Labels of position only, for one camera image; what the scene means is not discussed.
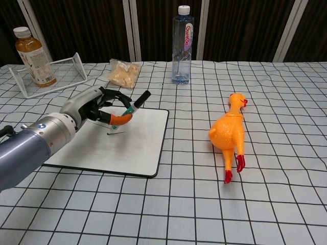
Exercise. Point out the white whiteboard black rim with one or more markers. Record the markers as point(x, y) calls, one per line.
point(115, 153)

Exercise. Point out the amber tea bottle white cap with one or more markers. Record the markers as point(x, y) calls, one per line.
point(38, 66)

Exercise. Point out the dark folding screen panel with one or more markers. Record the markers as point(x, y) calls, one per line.
point(6, 20)
point(158, 30)
point(316, 30)
point(89, 30)
point(245, 30)

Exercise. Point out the clear water bottle white cap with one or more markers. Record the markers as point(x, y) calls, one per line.
point(182, 51)

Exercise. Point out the white black-checked tablecloth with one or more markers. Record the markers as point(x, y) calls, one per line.
point(230, 204)

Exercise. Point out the orange rubber chicken toy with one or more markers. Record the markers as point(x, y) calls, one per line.
point(227, 127)

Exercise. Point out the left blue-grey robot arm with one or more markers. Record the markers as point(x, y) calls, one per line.
point(25, 153)

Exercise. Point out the clear bag of beige snacks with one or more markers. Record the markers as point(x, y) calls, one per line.
point(122, 75)

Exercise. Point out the green whiteboard marker black cap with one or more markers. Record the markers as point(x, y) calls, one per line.
point(141, 100)

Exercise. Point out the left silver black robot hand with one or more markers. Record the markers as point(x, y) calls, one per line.
point(79, 102)

